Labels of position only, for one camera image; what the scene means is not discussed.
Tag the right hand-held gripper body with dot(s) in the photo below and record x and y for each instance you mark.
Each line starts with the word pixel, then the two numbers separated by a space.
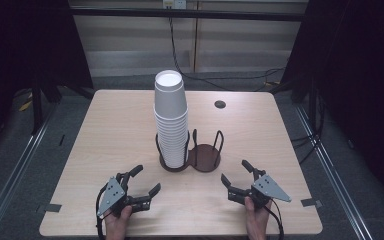
pixel 269 188

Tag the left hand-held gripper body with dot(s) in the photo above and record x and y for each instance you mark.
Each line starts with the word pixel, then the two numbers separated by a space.
pixel 111 196

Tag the stack of white cups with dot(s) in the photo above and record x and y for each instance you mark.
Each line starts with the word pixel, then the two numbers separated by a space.
pixel 170 110

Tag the person's left hand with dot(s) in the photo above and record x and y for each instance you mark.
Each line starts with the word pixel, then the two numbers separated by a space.
pixel 117 226

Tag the person's right hand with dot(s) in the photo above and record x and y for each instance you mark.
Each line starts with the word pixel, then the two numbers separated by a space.
pixel 257 221

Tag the grey tape strip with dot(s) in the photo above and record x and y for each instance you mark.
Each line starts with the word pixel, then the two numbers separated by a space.
pixel 310 202
pixel 53 208

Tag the round table grommet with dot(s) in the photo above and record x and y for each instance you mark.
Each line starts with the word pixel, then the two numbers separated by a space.
pixel 220 104

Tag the small black floor tape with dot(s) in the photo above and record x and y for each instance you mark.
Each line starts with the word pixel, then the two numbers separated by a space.
pixel 62 140

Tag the yellow floor tape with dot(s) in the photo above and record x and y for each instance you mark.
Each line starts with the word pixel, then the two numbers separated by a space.
pixel 25 106

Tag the black curtain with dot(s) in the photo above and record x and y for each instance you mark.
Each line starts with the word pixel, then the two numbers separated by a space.
pixel 356 66
pixel 23 43

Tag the black horizontal bar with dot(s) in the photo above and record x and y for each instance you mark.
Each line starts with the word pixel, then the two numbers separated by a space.
pixel 186 14

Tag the metal floor rail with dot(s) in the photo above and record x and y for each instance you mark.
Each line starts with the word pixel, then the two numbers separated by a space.
pixel 16 173
pixel 336 180

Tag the white wall outlet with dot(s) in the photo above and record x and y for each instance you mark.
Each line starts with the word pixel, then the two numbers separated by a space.
pixel 175 4

